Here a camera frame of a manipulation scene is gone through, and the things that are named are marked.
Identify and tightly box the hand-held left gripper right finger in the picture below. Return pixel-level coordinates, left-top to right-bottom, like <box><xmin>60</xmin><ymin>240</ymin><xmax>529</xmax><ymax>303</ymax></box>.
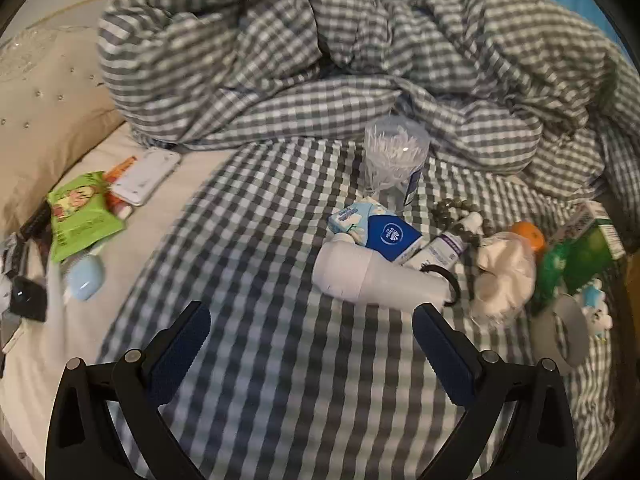
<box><xmin>411</xmin><ymin>302</ymin><xmax>578</xmax><ymax>480</ymax></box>

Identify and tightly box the light blue oval case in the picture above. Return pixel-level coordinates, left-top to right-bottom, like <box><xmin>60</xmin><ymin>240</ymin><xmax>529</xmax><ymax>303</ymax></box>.
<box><xmin>65</xmin><ymin>255</ymin><xmax>106</xmax><ymax>302</ymax></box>

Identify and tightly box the beige bed sheet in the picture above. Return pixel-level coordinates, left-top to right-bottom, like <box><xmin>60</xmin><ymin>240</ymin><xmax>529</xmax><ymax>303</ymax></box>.
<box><xmin>0</xmin><ymin>125</ymin><xmax>236</xmax><ymax>466</ymax></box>

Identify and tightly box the orange red packet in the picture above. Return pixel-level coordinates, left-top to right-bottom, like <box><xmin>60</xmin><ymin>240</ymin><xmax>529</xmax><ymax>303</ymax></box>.
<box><xmin>102</xmin><ymin>156</ymin><xmax>138</xmax><ymax>218</ymax></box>

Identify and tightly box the green plastic packet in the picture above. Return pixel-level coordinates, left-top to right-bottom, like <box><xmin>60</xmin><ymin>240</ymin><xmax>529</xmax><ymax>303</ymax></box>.
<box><xmin>530</xmin><ymin>242</ymin><xmax>573</xmax><ymax>311</ymax></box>

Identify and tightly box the black small device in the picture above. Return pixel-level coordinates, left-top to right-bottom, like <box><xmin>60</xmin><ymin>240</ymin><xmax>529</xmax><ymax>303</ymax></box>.
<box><xmin>10</xmin><ymin>275</ymin><xmax>49</xmax><ymax>323</ymax></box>

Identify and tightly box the white power bank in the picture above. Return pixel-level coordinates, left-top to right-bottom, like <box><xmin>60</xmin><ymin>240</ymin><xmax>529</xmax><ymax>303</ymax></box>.
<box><xmin>109</xmin><ymin>149</ymin><xmax>182</xmax><ymax>207</ymax></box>

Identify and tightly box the white plastic bottle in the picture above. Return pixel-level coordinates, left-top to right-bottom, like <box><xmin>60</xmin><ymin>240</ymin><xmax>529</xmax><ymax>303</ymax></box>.
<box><xmin>312</xmin><ymin>237</ymin><xmax>448</xmax><ymax>306</ymax></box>

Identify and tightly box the white tape roll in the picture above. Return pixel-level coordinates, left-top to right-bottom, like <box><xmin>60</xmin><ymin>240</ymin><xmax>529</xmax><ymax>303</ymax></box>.
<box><xmin>530</xmin><ymin>292</ymin><xmax>591</xmax><ymax>368</ymax></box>

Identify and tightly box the white cloth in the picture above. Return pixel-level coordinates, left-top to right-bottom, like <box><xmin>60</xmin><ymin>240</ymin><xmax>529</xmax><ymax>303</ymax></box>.
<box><xmin>470</xmin><ymin>232</ymin><xmax>538</xmax><ymax>326</ymax></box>

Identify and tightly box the black pouch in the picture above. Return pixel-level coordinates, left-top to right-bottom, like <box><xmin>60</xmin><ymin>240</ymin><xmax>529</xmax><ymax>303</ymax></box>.
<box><xmin>19</xmin><ymin>204</ymin><xmax>52</xmax><ymax>242</ymax></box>

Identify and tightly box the white ointment tube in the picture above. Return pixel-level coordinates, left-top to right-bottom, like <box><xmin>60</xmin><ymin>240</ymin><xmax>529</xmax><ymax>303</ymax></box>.
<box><xmin>402</xmin><ymin>212</ymin><xmax>483</xmax><ymax>271</ymax></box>

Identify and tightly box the dark blue tissue pack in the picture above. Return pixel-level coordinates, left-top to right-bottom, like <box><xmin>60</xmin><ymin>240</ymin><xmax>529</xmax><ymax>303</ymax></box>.
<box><xmin>364</xmin><ymin>214</ymin><xmax>423</xmax><ymax>263</ymax></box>

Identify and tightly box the green carton box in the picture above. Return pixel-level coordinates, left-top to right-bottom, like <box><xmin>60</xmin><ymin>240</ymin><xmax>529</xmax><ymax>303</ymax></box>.
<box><xmin>550</xmin><ymin>200</ymin><xmax>626</xmax><ymax>291</ymax></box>

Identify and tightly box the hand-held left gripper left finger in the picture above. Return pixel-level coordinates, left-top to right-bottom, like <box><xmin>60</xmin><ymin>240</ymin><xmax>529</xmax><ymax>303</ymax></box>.
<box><xmin>45</xmin><ymin>301</ymin><xmax>213</xmax><ymax>480</ymax></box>

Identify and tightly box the blue and white toy figure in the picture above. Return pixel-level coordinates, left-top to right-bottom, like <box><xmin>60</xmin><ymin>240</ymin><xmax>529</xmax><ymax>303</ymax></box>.
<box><xmin>577</xmin><ymin>280</ymin><xmax>614</xmax><ymax>336</ymax></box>

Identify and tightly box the black hair tie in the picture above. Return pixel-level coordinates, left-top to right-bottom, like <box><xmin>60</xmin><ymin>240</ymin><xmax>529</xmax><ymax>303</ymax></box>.
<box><xmin>419</xmin><ymin>265</ymin><xmax>462</xmax><ymax>307</ymax></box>

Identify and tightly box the clear cotton swab jar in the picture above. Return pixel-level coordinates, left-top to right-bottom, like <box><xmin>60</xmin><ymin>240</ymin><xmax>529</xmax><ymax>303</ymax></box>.
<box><xmin>363</xmin><ymin>115</ymin><xmax>431</xmax><ymax>206</ymax></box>

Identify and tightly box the brown bead bracelet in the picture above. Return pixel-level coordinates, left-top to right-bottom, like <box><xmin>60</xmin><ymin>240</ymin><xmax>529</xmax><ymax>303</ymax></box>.
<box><xmin>432</xmin><ymin>200</ymin><xmax>485</xmax><ymax>250</ymax></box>

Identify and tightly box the light blue tissue pack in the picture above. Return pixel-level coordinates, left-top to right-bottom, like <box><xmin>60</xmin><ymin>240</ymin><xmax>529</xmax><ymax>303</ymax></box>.
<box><xmin>328</xmin><ymin>199</ymin><xmax>388</xmax><ymax>248</ymax></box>

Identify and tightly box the beige beaded pillow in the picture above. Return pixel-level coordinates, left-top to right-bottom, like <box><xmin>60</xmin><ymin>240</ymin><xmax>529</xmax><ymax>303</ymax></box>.
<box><xmin>0</xmin><ymin>25</ymin><xmax>126</xmax><ymax>236</ymax></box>

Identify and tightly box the green snack packet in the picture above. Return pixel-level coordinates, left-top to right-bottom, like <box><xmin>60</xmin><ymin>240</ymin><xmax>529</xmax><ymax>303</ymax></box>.
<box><xmin>46</xmin><ymin>171</ymin><xmax>125</xmax><ymax>263</ymax></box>

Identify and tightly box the orange mandarin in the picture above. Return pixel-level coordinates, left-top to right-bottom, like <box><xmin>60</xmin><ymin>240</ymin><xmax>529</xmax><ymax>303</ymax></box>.
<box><xmin>510</xmin><ymin>221</ymin><xmax>546</xmax><ymax>253</ymax></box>

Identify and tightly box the grey checked bed cloth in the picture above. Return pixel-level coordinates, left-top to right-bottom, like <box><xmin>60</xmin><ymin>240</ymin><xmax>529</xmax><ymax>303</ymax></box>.
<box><xmin>95</xmin><ymin>137</ymin><xmax>618</xmax><ymax>480</ymax></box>

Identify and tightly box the grey checked duvet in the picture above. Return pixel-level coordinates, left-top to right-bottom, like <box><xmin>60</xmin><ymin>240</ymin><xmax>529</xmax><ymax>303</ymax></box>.
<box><xmin>97</xmin><ymin>0</ymin><xmax>640</xmax><ymax>203</ymax></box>

